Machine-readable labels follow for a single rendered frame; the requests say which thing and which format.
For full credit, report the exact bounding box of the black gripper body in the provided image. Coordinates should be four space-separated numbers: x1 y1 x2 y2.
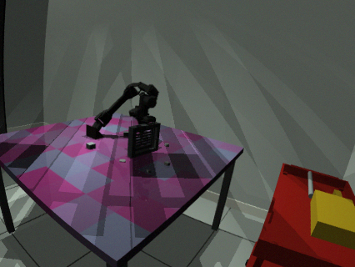
136 105 156 123

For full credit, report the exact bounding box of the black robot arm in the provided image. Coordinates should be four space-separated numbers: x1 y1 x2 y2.
93 82 158 131

